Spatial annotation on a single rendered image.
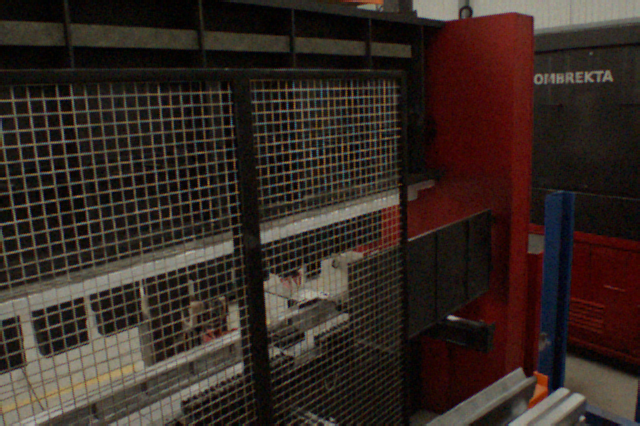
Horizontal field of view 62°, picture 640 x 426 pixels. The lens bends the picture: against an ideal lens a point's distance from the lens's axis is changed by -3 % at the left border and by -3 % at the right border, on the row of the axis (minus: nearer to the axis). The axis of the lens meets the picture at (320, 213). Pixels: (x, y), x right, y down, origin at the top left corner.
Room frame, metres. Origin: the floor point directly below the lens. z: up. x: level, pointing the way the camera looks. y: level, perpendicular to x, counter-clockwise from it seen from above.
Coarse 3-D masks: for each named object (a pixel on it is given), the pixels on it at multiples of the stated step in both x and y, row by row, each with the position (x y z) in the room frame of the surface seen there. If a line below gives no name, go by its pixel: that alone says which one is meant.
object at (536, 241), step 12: (540, 240) 3.32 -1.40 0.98; (528, 252) 3.02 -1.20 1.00; (540, 252) 3.01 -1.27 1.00; (528, 264) 3.01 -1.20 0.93; (540, 264) 3.00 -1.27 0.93; (528, 276) 3.01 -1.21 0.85; (540, 276) 3.01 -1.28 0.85; (528, 288) 3.01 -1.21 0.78; (540, 288) 3.02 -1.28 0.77; (528, 300) 3.01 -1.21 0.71; (540, 300) 3.02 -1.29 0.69; (528, 312) 3.00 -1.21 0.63; (528, 324) 3.00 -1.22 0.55; (528, 336) 3.00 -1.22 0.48; (528, 348) 3.00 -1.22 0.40; (528, 360) 2.99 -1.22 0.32; (528, 372) 2.99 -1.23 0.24
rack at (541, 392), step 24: (552, 216) 0.89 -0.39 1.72; (552, 240) 0.88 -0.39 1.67; (552, 264) 0.88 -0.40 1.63; (552, 288) 0.88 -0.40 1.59; (552, 312) 0.88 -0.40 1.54; (552, 336) 0.88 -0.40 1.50; (552, 360) 0.88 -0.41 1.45; (552, 384) 0.93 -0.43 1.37; (528, 408) 0.81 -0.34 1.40; (600, 408) 0.84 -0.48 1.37
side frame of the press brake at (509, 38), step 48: (432, 48) 3.00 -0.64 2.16; (480, 48) 2.81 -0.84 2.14; (528, 48) 2.82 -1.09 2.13; (432, 96) 3.00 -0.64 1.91; (480, 96) 2.80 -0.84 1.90; (528, 96) 2.82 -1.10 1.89; (432, 144) 3.00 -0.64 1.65; (480, 144) 2.80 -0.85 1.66; (528, 144) 2.84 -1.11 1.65; (432, 192) 3.00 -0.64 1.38; (480, 192) 2.80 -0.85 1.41; (528, 192) 2.85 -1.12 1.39; (384, 240) 3.24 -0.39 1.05; (528, 240) 2.86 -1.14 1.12; (432, 384) 3.00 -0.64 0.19; (480, 384) 2.78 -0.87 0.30
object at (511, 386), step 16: (496, 384) 0.75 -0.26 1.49; (512, 384) 0.76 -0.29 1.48; (528, 384) 0.75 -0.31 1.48; (480, 400) 0.71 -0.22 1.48; (496, 400) 0.71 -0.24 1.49; (512, 400) 0.73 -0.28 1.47; (528, 400) 0.77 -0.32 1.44; (544, 400) 0.74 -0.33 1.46; (560, 400) 0.74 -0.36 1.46; (576, 400) 0.73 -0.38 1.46; (448, 416) 0.67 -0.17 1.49; (464, 416) 0.68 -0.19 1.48; (480, 416) 0.67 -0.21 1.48; (496, 416) 0.70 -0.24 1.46; (512, 416) 0.75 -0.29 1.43; (528, 416) 0.70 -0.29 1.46; (544, 416) 0.71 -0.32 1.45; (560, 416) 0.70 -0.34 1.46; (576, 416) 0.72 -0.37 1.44
